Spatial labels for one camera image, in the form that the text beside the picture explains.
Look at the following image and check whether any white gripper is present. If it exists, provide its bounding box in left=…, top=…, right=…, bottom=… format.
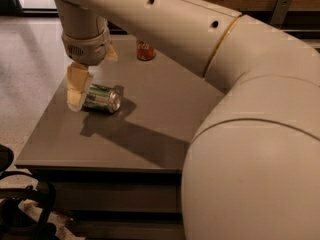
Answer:
left=62, top=26, right=118, bottom=112

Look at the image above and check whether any black chair base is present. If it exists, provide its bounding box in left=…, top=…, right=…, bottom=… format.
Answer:
left=0, top=145, right=60, bottom=240

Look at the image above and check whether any grey table with drawers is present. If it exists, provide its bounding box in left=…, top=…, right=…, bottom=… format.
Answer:
left=16, top=36, right=222, bottom=240

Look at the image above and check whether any right metal bracket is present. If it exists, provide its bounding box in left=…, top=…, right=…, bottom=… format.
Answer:
left=269, top=0, right=293, bottom=26

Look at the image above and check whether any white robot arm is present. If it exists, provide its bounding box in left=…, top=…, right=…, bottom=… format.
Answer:
left=55, top=0, right=320, bottom=240

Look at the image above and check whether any green soda can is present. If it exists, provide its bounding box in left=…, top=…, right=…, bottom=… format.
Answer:
left=83, top=84, right=122, bottom=113

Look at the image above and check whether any red cola can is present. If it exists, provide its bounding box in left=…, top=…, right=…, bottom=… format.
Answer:
left=136, top=40, right=156, bottom=61

